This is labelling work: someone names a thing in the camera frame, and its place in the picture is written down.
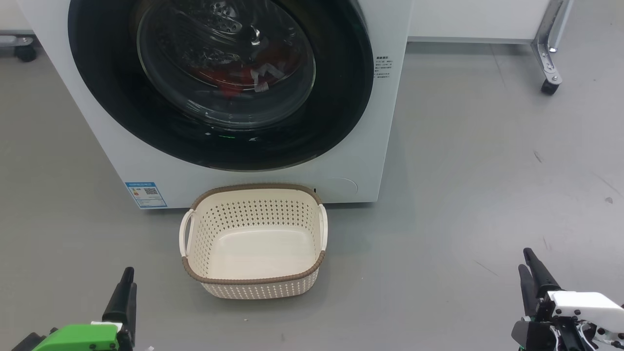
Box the metal partition leg bracket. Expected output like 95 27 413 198
530 0 573 83

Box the blue energy label sticker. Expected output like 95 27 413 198
125 182 167 209

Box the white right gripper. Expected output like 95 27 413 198
512 248 624 351

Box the dark round washer door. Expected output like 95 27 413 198
67 0 375 172

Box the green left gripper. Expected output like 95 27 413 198
32 267 137 351

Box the white front-load washing machine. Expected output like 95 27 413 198
17 0 412 210

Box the red clothing with white straps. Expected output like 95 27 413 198
188 41 303 100

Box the grey caster with metal foot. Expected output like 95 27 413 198
0 32 37 63

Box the cream perforated laundry basket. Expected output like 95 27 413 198
179 183 328 300

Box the white partition panel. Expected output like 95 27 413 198
407 0 554 44

